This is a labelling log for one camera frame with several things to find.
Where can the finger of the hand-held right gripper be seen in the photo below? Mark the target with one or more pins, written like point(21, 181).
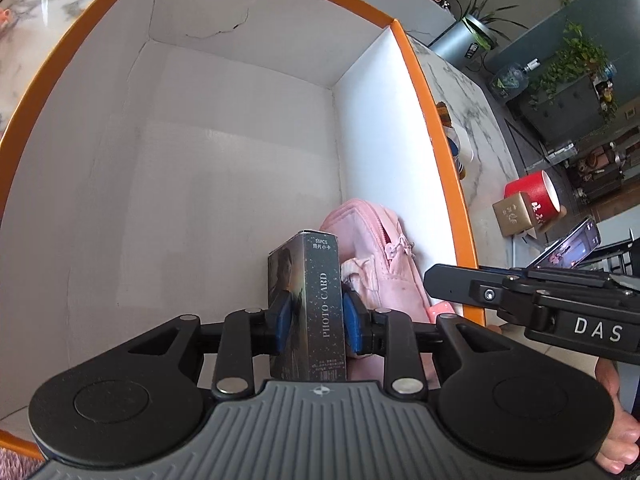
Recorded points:
point(455, 282)

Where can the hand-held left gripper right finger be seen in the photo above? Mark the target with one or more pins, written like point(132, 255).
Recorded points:
point(353, 325)

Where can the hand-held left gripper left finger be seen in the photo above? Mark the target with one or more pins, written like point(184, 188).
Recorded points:
point(282, 316)

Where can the dark photo card box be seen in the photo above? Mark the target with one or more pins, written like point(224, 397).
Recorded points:
point(320, 310)

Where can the pink zipper pouch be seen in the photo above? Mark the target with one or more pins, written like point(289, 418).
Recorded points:
point(370, 240)

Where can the crochet orange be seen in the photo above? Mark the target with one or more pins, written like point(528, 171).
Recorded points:
point(443, 112)

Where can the orange cardboard box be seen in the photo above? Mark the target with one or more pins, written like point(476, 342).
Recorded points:
point(200, 160)

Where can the person's right hand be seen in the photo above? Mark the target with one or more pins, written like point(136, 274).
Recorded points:
point(625, 425)

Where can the smartphone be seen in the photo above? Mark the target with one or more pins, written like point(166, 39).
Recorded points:
point(570, 244)

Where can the kraft paper box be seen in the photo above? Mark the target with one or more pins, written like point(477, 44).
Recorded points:
point(515, 215)

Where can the red cylinder container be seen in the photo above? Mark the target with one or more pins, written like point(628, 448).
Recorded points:
point(531, 191)

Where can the white and blue container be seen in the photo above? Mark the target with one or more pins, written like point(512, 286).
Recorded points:
point(459, 152)

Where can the dark grey cabinet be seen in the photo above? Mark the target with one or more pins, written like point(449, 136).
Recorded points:
point(565, 115)

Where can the large water bottle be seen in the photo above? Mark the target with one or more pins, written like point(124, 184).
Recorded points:
point(510, 82)

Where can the grey plant pot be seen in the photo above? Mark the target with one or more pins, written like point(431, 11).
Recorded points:
point(457, 40)

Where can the green vine plant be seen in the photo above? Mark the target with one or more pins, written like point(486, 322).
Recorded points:
point(570, 65)

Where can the long-leaf green plant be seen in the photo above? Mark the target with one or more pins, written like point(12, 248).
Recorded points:
point(481, 25)

